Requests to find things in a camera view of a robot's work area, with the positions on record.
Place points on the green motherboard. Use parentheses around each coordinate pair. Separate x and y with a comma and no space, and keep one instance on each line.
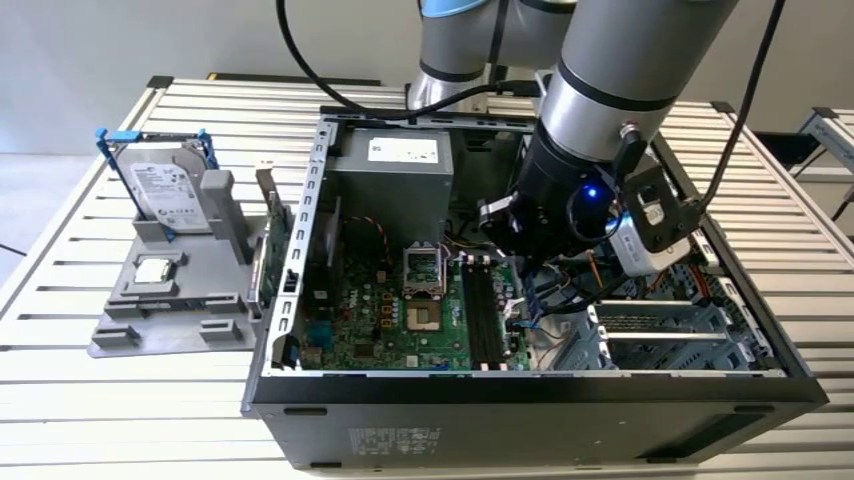
(374,330)

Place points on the blue expansion slot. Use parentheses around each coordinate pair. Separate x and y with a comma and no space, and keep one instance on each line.
(321,335)

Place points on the black RAM slot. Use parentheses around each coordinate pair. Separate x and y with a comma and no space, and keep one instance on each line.
(488,320)
(472,320)
(480,320)

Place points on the CPU socket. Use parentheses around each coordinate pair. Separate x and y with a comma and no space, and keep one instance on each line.
(425,315)

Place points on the black open PC case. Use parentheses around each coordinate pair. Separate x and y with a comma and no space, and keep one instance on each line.
(468,430)

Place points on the grey power supply unit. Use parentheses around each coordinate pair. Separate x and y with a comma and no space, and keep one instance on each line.
(394,200)

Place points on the silver CPU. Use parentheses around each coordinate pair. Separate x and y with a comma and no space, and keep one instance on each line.
(155,270)

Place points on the grey metal disk bay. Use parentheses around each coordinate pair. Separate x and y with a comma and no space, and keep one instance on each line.
(668,336)

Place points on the grey camera with black bracket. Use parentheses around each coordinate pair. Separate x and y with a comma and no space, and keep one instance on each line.
(657,250)

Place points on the neighbouring metal slat table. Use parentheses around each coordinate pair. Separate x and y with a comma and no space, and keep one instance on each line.
(831,127)

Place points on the grey plastic parts rack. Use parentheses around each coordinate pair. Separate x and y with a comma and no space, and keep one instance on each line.
(214,270)

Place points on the green graphics card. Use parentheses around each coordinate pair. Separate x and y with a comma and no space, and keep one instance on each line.
(281,235)

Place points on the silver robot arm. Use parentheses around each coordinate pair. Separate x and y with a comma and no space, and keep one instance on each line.
(621,60)

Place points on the black case fan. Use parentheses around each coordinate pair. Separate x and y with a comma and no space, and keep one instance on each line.
(334,235)

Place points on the hard disk in blue carrier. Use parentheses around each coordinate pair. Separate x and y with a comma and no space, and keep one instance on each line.
(163,190)

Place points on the small silver wrist camera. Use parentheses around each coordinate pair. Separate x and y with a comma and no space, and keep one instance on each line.
(494,207)

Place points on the thin metal locking lever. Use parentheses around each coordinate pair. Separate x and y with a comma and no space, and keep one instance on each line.
(446,272)

